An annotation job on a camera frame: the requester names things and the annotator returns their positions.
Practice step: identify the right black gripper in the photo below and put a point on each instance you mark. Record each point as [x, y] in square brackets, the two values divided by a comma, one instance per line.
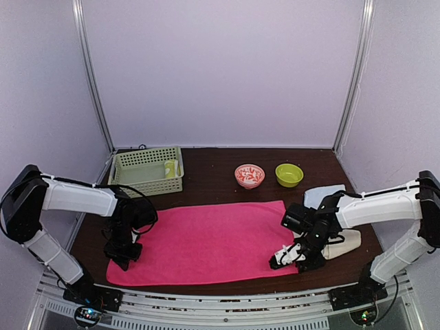
[318, 262]

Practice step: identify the green lemon pattern towel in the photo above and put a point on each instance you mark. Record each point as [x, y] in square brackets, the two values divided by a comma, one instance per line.
[171, 168]

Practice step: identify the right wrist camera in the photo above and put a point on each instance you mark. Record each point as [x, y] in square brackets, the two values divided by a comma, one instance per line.
[286, 256]

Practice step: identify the pink towel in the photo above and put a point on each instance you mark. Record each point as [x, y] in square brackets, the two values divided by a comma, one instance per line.
[203, 245]

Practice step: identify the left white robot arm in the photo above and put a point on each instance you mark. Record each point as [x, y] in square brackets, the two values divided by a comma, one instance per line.
[33, 192]

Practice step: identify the left aluminium frame post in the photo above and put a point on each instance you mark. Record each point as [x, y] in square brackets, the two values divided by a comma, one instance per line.
[80, 23]

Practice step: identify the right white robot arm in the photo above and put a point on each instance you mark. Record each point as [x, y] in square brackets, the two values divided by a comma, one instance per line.
[417, 201]

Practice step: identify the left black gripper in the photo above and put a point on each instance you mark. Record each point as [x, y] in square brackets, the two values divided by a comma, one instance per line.
[122, 260]

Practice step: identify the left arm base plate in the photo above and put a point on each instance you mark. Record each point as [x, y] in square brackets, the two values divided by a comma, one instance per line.
[93, 304]

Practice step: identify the right aluminium frame post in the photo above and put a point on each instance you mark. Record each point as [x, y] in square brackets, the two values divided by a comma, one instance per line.
[364, 40]

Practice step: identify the green perforated plastic basket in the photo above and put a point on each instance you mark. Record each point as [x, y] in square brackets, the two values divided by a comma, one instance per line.
[141, 172]

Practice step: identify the lime green bowl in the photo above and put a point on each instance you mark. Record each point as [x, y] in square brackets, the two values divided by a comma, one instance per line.
[289, 175]

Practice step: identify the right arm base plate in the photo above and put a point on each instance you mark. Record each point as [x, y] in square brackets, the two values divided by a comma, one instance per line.
[361, 302]

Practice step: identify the red white patterned bowl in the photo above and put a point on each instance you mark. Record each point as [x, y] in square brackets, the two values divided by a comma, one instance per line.
[249, 176]

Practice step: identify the aluminium frame post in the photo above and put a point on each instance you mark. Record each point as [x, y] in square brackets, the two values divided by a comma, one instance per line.
[364, 40]
[80, 23]

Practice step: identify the cream white towel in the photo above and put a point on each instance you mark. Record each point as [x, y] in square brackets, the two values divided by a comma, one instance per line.
[347, 241]

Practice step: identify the light blue towel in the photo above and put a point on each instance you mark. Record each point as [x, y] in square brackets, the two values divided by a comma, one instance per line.
[314, 196]

